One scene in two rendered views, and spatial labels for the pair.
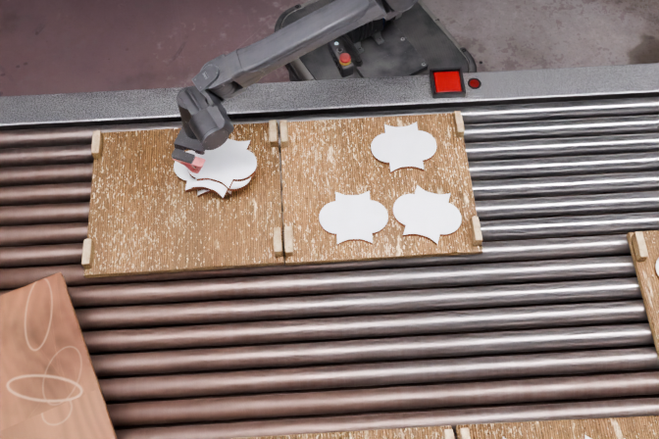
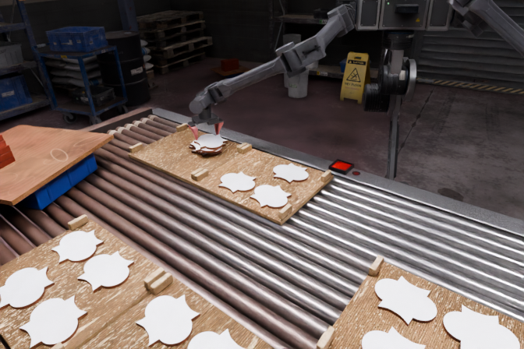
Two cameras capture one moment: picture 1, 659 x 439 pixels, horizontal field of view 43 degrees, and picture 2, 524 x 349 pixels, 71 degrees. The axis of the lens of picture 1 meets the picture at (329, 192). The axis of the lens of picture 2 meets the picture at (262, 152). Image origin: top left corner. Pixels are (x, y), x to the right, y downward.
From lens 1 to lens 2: 1.21 m
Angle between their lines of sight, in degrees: 43
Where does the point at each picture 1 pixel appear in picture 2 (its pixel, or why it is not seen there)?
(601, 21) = not seen: outside the picture
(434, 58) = not seen: hidden behind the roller
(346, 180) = (252, 172)
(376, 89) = (305, 157)
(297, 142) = (249, 155)
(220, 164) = (207, 141)
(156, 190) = (182, 146)
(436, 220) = (271, 199)
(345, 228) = (228, 182)
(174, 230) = (170, 156)
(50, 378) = (64, 153)
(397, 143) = (288, 170)
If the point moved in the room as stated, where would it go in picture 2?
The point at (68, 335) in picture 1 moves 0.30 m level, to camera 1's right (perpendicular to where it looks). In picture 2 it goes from (87, 147) to (129, 170)
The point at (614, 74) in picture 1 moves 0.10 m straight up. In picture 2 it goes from (446, 201) to (452, 176)
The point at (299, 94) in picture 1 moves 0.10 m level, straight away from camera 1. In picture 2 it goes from (271, 147) to (284, 139)
